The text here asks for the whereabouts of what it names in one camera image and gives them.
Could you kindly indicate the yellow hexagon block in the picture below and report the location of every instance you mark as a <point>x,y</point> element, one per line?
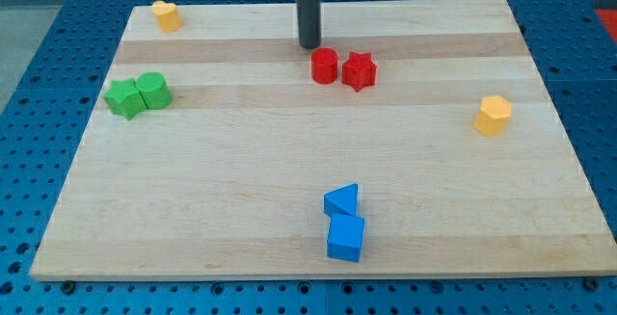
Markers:
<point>493,115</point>

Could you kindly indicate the blue triangle block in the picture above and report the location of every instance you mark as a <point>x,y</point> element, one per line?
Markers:
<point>343,200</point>

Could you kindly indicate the red cylinder block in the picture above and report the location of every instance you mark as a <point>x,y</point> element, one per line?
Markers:
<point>324,65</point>

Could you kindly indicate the red star block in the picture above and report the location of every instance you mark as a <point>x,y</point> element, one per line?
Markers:
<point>359,71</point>

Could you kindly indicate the light wooden board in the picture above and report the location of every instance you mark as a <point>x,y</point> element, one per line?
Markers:
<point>227,183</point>

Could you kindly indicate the blue cube block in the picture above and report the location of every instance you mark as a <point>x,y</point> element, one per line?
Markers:
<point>345,237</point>

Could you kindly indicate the green cylinder block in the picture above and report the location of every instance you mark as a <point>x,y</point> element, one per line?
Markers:
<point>154,90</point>

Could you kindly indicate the yellow heart block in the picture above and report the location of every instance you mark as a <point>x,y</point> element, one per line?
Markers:
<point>167,16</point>

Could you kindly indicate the green star block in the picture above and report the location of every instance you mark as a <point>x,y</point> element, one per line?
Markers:
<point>124,99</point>

